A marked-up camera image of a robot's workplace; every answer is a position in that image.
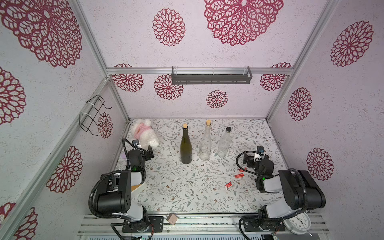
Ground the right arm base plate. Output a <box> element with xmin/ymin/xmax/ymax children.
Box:
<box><xmin>242</xmin><ymin>216</ymin><xmax>286</xmax><ymax>232</ymax></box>

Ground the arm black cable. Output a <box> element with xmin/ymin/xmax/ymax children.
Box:
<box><xmin>87</xmin><ymin>137</ymin><xmax>142</xmax><ymax>240</ymax></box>
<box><xmin>235</xmin><ymin>150</ymin><xmax>310</xmax><ymax>240</ymax></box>

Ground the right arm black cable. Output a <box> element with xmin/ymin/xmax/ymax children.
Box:
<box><xmin>235</xmin><ymin>150</ymin><xmax>310</xmax><ymax>240</ymax></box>

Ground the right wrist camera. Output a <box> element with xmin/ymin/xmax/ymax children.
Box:
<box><xmin>254</xmin><ymin>146</ymin><xmax>265</xmax><ymax>161</ymax></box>

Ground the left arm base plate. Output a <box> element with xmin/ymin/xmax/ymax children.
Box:
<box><xmin>121</xmin><ymin>215</ymin><xmax>165</xmax><ymax>234</ymax></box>

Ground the small wooden block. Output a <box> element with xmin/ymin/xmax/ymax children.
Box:
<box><xmin>167</xmin><ymin>213</ymin><xmax>179</xmax><ymax>226</ymax></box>

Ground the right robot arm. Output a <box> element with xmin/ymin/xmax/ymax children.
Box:
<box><xmin>236</xmin><ymin>151</ymin><xmax>326</xmax><ymax>226</ymax></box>

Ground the clear bottle with red label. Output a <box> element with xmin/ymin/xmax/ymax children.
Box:
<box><xmin>217</xmin><ymin>127</ymin><xmax>232</xmax><ymax>159</ymax></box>

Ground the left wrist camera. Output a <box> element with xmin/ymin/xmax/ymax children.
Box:
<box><xmin>132</xmin><ymin>139</ymin><xmax>141</xmax><ymax>149</ymax></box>

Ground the black wall shelf rack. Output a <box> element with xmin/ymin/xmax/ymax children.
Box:
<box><xmin>171</xmin><ymin>67</ymin><xmax>253</xmax><ymax>85</ymax></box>

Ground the tall clear corked bottle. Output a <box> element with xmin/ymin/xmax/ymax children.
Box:
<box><xmin>199</xmin><ymin>120</ymin><xmax>212</xmax><ymax>161</ymax></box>

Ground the white plush toy pink shirt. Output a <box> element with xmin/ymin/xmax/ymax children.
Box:
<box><xmin>130</xmin><ymin>119</ymin><xmax>160</xmax><ymax>150</ymax></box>

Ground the black wire wall basket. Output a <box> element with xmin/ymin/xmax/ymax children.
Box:
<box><xmin>79</xmin><ymin>95</ymin><xmax>112</xmax><ymax>136</ymax></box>

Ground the dark green wine bottle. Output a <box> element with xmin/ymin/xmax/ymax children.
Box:
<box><xmin>180</xmin><ymin>124</ymin><xmax>193</xmax><ymax>165</ymax></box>

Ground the white analog clock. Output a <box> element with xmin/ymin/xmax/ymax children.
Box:
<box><xmin>283</xmin><ymin>213</ymin><xmax>311</xmax><ymax>235</ymax></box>

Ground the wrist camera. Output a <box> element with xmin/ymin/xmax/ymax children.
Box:
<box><xmin>132</xmin><ymin>139</ymin><xmax>141</xmax><ymax>149</ymax></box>
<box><xmin>254</xmin><ymin>146</ymin><xmax>265</xmax><ymax>161</ymax></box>

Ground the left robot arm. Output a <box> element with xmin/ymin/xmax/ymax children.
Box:
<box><xmin>88</xmin><ymin>146</ymin><xmax>154</xmax><ymax>232</ymax></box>

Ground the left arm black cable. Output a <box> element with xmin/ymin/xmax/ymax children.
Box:
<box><xmin>87</xmin><ymin>137</ymin><xmax>142</xmax><ymax>240</ymax></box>

